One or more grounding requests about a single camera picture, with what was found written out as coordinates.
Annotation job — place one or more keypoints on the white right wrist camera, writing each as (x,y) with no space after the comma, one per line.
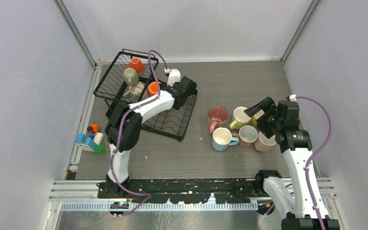
(292,98)

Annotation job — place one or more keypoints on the large pink mug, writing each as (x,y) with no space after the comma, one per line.
(217,116)

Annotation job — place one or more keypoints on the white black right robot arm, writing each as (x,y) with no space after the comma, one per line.
(303,210)

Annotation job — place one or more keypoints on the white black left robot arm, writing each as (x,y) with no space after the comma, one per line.
(124,126)

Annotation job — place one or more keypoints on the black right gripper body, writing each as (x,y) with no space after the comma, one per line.
(268,123)

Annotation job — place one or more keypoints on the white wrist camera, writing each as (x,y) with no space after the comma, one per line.
(292,98)
(173,75)

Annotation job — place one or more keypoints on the black wire dish rack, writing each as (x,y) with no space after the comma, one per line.
(113,89)

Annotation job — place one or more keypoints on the beige mug top tier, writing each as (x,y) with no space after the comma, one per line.
(130,76)

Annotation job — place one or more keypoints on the orange cup tier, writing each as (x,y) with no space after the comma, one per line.
(153,88)
(136,64)

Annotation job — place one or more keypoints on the light blue cup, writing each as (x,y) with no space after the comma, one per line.
(222,138)

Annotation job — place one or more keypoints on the pink cup rack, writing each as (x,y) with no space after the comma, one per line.
(264,144)

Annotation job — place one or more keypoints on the colourful toy block pile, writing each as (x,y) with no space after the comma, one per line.
(91,140)

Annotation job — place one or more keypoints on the small pink cup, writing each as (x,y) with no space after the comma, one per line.
(247,135)

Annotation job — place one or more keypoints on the yellow mug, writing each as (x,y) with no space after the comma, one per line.
(256,117)

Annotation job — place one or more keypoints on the light green mug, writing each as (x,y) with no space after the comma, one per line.
(239,118)

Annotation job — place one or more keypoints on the orange cup top tier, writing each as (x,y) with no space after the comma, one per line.
(136,64)

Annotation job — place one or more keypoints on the cream cup in rack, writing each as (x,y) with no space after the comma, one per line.
(133,92)

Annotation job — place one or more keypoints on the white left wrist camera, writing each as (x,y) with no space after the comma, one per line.
(173,75)

